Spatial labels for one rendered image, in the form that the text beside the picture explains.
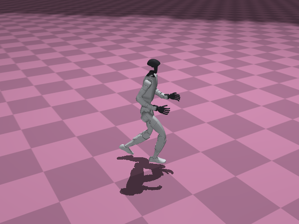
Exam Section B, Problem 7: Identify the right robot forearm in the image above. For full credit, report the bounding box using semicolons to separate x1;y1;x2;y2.
137;97;157;111

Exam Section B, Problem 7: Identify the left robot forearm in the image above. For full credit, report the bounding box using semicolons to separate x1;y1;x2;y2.
155;89;168;99

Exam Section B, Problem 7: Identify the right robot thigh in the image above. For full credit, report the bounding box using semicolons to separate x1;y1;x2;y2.
141;111;166;141

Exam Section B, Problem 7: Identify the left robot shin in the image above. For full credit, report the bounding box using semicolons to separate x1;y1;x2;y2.
125;133;150;148

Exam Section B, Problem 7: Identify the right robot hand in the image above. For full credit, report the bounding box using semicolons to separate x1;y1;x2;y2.
153;105;170;115

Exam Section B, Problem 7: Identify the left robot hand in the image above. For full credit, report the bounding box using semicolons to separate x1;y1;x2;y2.
164;92;180;101

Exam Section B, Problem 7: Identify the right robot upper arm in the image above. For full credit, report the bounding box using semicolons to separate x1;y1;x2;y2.
136;79;152;102

